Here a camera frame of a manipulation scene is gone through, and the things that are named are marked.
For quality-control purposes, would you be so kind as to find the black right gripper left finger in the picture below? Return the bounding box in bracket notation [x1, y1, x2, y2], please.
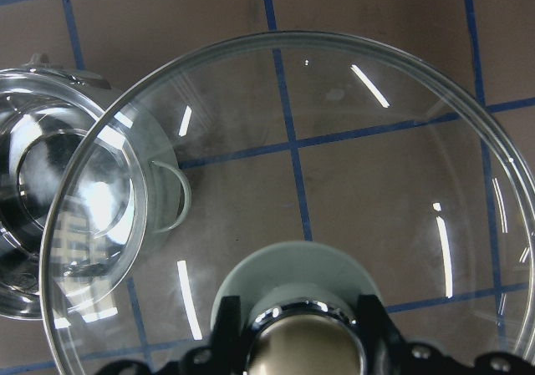
[183, 296, 249, 374]

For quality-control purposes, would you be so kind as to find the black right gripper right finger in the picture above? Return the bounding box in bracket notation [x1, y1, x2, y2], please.
[357, 294, 418, 374]

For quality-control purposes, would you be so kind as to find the glass pot lid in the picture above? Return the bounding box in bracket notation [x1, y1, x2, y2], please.
[41, 32, 534, 374]

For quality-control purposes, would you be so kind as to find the pale green electric pot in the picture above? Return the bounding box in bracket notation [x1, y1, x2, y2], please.
[1, 54, 193, 321]

